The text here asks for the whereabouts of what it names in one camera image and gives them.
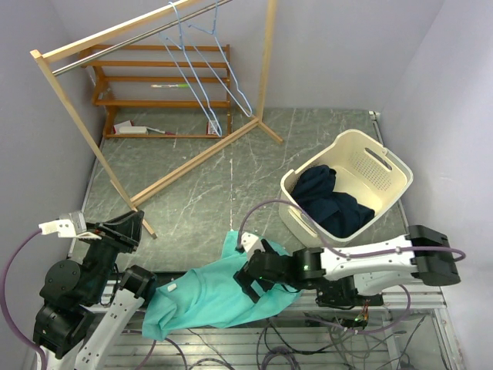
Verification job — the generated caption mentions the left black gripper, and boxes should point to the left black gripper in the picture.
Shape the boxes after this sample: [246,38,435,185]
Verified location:
[75,207,144,301]

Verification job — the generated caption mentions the teal t shirt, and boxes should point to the teal t shirt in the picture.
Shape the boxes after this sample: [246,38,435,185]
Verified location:
[142,231,301,341]

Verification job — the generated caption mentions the navy blue t shirt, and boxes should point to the navy blue t shirt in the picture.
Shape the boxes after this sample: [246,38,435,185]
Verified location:
[290,165,375,238]

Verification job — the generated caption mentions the light blue hanger with teal shirt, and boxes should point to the light blue hanger with teal shirt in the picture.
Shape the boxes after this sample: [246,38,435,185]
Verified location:
[158,1,223,136]

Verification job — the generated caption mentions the light blue wire hanger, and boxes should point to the light blue wire hanger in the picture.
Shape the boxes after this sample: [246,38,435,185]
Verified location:
[179,1,253,117]

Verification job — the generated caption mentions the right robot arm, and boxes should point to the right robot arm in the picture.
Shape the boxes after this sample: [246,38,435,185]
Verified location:
[233,225,461,309]

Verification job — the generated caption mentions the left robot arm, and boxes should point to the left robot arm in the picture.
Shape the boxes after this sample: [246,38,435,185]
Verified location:
[33,210,157,369]

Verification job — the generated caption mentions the white red flat box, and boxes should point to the white red flat box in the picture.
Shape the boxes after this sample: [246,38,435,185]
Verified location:
[112,120,173,135]

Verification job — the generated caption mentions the wooden shoe shelf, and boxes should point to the wooden shoe shelf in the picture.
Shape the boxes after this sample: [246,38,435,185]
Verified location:
[85,45,233,138]

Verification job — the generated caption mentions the cream plastic laundry basket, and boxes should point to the cream plastic laundry basket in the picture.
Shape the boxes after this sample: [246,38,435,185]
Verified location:
[279,129,413,247]

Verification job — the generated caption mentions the wooden clothes rack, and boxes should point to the wooden clothes rack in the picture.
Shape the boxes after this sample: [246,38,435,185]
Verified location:
[29,0,284,240]

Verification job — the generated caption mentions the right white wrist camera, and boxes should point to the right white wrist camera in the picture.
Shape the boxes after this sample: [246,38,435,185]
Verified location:
[236,232,267,259]

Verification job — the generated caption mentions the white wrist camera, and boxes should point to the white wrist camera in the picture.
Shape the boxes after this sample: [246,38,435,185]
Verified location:
[236,232,267,259]
[39,210,102,240]

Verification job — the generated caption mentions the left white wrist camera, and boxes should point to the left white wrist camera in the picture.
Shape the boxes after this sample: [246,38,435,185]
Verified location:
[39,210,102,240]

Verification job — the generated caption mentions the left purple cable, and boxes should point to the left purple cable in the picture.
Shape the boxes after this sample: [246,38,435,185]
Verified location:
[0,229,51,370]

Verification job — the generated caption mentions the aluminium rail frame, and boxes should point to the aluminium rail frame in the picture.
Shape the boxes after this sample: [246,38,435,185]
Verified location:
[21,271,467,370]

